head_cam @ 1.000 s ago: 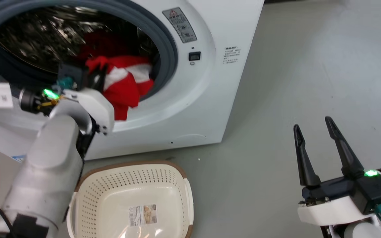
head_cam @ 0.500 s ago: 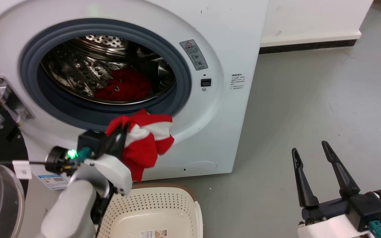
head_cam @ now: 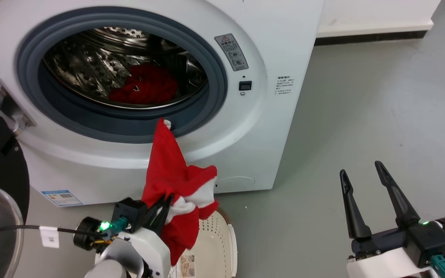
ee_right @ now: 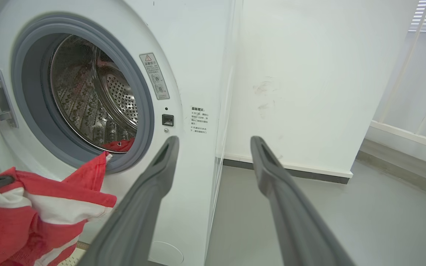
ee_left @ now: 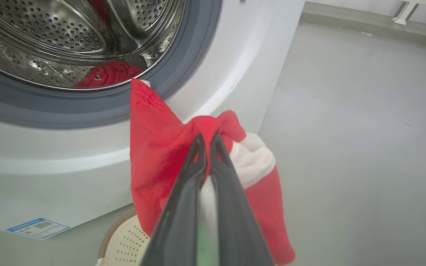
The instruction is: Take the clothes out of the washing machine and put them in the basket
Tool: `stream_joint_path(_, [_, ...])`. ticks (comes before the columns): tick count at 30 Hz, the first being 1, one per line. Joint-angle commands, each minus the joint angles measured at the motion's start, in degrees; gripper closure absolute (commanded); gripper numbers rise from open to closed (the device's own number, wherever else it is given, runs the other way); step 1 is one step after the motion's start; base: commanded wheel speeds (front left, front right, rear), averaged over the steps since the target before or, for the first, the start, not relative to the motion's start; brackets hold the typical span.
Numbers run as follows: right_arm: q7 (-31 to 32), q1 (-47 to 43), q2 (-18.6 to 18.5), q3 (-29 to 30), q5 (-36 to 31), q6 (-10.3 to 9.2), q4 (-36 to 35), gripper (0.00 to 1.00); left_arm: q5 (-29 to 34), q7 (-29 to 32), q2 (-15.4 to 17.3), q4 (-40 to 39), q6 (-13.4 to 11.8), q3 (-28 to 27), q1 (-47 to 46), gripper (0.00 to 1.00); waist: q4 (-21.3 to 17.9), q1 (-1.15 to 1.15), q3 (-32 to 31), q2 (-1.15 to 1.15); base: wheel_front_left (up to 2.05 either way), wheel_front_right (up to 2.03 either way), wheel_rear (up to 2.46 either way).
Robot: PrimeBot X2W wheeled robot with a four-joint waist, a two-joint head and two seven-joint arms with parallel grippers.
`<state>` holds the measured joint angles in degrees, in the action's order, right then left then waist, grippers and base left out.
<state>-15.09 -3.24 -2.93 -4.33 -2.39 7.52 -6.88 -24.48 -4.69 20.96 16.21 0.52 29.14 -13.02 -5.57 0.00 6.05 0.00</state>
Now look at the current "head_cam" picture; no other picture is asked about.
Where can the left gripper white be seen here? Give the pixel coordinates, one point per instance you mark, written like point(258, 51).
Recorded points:
point(151, 249)

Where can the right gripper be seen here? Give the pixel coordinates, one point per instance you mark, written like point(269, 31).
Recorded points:
point(381, 255)

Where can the red and white garment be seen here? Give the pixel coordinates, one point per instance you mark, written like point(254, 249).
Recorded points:
point(172, 173)

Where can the cream perforated laundry basket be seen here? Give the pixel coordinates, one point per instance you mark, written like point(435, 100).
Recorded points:
point(214, 247)

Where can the white front-load washing machine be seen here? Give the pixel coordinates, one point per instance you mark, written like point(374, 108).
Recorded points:
point(269, 116)

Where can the blue energy label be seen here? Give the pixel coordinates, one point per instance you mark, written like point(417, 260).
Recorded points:
point(61, 197)

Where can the grey rubber door gasket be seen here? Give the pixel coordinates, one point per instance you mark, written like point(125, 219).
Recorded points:
point(211, 112)

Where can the black door latch socket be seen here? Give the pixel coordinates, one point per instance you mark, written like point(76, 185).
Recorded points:
point(245, 85)

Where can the stainless steel washer drum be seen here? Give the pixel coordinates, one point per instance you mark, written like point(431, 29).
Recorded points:
point(87, 65)

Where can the grey warning sticker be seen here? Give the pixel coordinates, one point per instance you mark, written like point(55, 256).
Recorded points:
point(231, 52)

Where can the white cabinet with dark plinth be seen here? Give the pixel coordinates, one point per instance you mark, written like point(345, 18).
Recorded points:
point(373, 19)

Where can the chrome door hinge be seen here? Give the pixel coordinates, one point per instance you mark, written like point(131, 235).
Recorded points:
point(2, 102)

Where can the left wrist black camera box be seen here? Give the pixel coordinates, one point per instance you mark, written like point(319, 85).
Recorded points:
point(129, 213)

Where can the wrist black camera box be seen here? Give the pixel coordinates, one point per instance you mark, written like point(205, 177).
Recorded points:
point(431, 241)
point(129, 213)

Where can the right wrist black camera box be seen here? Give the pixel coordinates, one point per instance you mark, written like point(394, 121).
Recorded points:
point(431, 241)

